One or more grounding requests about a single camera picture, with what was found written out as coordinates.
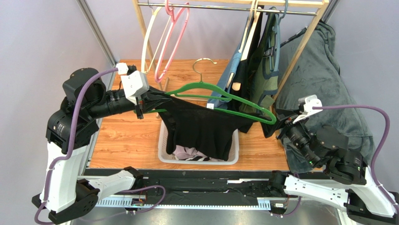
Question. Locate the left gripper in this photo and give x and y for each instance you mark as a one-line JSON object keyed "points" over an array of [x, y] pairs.
{"points": [[155, 97]]}

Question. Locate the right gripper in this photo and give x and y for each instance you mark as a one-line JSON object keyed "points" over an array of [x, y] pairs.
{"points": [[287, 122]]}

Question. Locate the green plastic hanger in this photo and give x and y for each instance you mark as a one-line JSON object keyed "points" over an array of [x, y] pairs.
{"points": [[223, 96]]}

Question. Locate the mauve tank top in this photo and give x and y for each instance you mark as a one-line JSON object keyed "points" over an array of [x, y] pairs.
{"points": [[184, 153]]}

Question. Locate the black white striped tank top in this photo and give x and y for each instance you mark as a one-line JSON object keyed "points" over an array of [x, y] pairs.
{"points": [[193, 156]]}

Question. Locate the cream plastic hanger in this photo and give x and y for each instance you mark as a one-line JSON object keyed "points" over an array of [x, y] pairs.
{"points": [[147, 55]]}

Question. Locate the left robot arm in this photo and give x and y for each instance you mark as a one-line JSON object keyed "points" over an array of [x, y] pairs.
{"points": [[69, 132]]}

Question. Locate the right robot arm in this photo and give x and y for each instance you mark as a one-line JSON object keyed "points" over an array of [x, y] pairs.
{"points": [[361, 199]]}

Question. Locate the olive green tank top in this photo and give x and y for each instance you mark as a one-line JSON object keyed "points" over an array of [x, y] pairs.
{"points": [[260, 88]]}

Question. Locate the blue tank top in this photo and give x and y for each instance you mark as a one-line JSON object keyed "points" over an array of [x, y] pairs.
{"points": [[223, 82]]}

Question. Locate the beige wooden hanger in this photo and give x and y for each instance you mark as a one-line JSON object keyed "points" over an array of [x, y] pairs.
{"points": [[241, 46]]}

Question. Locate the teal plastic hanger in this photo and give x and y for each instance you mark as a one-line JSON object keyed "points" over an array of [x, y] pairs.
{"points": [[271, 55]]}

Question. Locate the light wooden hanger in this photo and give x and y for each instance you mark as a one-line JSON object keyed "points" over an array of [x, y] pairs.
{"points": [[236, 86]]}

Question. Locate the black garment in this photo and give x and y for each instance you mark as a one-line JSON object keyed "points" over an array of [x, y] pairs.
{"points": [[242, 76]]}

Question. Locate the white plastic basket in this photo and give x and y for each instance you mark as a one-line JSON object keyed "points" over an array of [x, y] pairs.
{"points": [[166, 158]]}

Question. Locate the grey fleece blanket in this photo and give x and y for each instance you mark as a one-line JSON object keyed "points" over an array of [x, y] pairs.
{"points": [[317, 72]]}

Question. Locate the wooden clothes rack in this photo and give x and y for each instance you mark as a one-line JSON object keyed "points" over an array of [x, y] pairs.
{"points": [[174, 11]]}

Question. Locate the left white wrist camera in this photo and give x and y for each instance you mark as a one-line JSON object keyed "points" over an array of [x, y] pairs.
{"points": [[134, 82]]}

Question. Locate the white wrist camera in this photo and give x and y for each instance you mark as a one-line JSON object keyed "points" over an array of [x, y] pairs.
{"points": [[306, 105], [134, 82]]}

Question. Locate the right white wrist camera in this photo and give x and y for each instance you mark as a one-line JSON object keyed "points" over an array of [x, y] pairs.
{"points": [[306, 105]]}

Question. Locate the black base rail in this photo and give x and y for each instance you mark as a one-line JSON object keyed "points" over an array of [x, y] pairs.
{"points": [[212, 188]]}

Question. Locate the aluminium frame post left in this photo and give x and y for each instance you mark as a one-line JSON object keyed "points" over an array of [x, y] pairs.
{"points": [[85, 8]]}

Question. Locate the aluminium frame post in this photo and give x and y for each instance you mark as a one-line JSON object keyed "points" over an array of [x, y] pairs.
{"points": [[330, 10], [85, 8]]}

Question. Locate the aluminium frame post right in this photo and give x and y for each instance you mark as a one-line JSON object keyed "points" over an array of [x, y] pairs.
{"points": [[330, 10]]}

